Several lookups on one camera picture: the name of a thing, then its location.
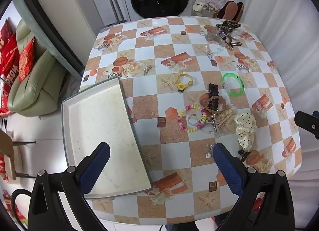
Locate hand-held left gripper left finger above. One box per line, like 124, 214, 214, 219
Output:
27, 142, 110, 231

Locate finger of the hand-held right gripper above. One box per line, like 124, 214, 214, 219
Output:
294, 111, 319, 140

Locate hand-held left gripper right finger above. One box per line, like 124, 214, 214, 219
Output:
213, 143, 296, 231

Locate grey shallow tray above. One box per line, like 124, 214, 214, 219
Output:
61, 76, 153, 199

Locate cream polka dot scrunchie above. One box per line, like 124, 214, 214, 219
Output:
234, 113, 257, 152

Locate colourful bead bracelet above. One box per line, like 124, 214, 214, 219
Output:
177, 105, 207, 133

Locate brown wooden bead bracelet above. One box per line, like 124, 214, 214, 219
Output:
206, 95, 225, 115

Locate green translucent bangle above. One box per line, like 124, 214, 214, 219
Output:
221, 72, 245, 97

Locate black bead bracelet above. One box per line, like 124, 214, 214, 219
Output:
209, 84, 220, 112

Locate yellow flower bracelet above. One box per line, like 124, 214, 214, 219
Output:
174, 72, 195, 93

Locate small black claw clip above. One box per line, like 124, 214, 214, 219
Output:
238, 149, 251, 163

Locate silver metal hair clip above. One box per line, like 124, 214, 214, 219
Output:
211, 113, 223, 137

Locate wooden chair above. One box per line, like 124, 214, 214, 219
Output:
0, 129, 36, 181

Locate beige leather sofa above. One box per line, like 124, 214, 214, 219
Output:
7, 19, 67, 117

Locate leopard print bow clip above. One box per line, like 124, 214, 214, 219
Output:
216, 20, 242, 32

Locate red patterned cushion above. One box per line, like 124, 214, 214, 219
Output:
19, 36, 36, 83
0, 34, 19, 74

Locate brown slippers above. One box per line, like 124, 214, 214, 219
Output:
217, 1, 245, 22

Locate black cable loop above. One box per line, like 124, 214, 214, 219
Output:
10, 188, 31, 231

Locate clear plastic bracelet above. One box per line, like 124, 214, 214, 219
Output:
207, 41, 224, 55

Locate silver key ring bunch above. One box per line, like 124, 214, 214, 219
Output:
205, 31, 225, 45

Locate red-handled mop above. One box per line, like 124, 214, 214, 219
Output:
97, 0, 125, 24

